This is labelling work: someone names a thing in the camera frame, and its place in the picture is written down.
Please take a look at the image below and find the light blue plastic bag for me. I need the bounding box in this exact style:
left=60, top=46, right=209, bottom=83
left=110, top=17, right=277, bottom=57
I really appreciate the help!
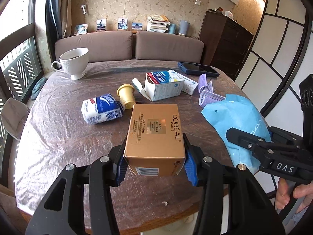
left=201, top=94, right=271, bottom=174

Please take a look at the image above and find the gold L'Oreal cardboard box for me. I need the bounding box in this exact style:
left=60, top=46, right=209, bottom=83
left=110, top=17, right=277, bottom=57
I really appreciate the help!
left=124, top=104, right=185, bottom=177

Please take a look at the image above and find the blue white tissue pack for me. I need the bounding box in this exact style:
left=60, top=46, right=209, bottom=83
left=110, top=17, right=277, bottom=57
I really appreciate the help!
left=81, top=94, right=124, bottom=125

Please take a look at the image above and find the yellow plastic cup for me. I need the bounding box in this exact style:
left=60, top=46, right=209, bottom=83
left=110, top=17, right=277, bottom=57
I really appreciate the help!
left=117, top=84, right=135, bottom=109

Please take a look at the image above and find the blue white medicine box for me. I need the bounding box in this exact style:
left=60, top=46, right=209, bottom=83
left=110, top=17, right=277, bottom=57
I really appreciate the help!
left=132, top=70, right=185, bottom=102

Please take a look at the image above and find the person's right hand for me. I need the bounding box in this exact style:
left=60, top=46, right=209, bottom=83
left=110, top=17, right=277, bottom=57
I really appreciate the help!
left=274, top=178, right=313, bottom=211

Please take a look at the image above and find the black framed screen door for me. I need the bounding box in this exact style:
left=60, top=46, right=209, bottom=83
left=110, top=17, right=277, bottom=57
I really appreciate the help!
left=234, top=0, right=313, bottom=201

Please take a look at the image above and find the dark blue cased phone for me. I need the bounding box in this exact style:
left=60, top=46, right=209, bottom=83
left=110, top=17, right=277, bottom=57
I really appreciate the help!
left=178, top=61, right=220, bottom=78

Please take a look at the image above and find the dark wooden cabinet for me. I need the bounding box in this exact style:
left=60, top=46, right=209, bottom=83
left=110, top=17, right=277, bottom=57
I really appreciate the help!
left=198, top=11, right=254, bottom=80

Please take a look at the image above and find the white ceramic teacup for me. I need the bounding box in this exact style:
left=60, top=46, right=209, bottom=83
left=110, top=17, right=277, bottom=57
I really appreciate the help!
left=51, top=47, right=89, bottom=81

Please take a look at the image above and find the left brown sofa cushion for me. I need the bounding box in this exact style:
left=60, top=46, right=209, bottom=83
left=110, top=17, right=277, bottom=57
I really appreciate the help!
left=55, top=31, right=133, bottom=63

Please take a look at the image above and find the brown sofa cushion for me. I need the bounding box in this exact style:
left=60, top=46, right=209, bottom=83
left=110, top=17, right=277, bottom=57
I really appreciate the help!
left=135, top=31, right=204, bottom=63
left=55, top=31, right=133, bottom=63

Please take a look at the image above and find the black window railing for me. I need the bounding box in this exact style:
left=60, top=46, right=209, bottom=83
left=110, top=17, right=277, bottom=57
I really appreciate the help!
left=1, top=37, right=43, bottom=103

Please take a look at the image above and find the right brown sofa cushion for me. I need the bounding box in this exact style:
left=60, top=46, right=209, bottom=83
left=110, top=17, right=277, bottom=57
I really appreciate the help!
left=135, top=31, right=204, bottom=63

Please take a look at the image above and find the white plate on cabinet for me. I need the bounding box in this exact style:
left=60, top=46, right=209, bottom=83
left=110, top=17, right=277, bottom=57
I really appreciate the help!
left=224, top=11, right=233, bottom=20

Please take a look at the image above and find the grey cylinder speaker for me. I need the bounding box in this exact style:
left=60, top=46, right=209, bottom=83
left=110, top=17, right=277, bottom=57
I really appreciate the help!
left=178, top=20, right=190, bottom=36

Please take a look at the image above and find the teal cylinder vase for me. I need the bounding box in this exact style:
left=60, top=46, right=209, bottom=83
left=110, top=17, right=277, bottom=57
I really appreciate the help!
left=168, top=23, right=177, bottom=34

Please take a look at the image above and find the stack of books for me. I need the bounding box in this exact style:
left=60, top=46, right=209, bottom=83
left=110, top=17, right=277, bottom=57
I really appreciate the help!
left=146, top=15, right=171, bottom=33

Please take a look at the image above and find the beige curtain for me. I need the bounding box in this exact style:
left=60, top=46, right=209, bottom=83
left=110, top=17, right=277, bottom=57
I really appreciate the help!
left=46, top=0, right=72, bottom=61

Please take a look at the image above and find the leftmost photo frame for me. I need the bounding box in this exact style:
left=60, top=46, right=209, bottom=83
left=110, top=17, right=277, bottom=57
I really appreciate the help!
left=74, top=23, right=88, bottom=36

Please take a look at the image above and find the photo frame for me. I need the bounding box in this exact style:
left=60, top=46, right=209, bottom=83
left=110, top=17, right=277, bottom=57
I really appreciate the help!
left=132, top=22, right=143, bottom=31
left=96, top=19, right=107, bottom=31
left=74, top=23, right=88, bottom=36
left=117, top=18, right=128, bottom=30

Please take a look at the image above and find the white wall hook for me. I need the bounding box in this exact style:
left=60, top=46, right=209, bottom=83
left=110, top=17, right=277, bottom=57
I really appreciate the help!
left=81, top=4, right=86, bottom=15

